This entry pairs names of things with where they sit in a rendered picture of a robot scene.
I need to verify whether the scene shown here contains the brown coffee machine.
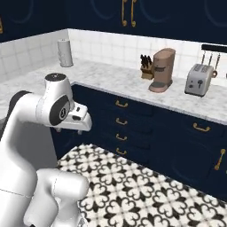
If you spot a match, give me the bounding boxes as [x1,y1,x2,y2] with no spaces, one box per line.
[148,47,176,94]

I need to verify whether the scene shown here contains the navy wall cupboard door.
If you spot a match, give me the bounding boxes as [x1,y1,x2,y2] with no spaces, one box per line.
[0,0,70,44]
[68,0,129,34]
[200,0,227,46]
[127,0,202,43]

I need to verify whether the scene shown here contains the black utensil rail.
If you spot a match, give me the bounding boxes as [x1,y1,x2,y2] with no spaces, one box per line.
[200,43,227,54]

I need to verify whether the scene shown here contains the hanging copper-headed utensil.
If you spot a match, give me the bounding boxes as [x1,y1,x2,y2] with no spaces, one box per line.
[211,52,222,79]

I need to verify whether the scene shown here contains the white paper towel roll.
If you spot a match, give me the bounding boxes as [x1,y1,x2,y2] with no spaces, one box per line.
[57,38,74,68]

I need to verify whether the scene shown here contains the silver toaster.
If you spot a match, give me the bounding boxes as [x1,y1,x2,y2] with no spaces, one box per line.
[184,63,215,98]

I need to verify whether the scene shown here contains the brass base cupboard handle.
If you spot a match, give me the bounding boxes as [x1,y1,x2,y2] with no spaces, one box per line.
[214,148,227,171]

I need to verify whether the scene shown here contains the wide navy drawer front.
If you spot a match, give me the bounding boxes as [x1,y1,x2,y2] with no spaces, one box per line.
[152,106,227,144]

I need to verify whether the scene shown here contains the wooden knife block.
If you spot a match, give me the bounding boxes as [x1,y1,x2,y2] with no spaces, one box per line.
[139,54,155,81]

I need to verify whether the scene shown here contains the brass drawer handle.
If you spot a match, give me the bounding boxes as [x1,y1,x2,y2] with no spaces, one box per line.
[114,117,129,126]
[114,133,129,142]
[114,99,129,108]
[192,121,212,133]
[115,147,129,156]

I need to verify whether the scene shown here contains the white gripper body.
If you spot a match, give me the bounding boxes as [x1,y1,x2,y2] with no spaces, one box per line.
[54,113,93,132]

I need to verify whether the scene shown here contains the navy base cupboard door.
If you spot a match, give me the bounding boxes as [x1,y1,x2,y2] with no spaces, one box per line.
[149,131,227,202]

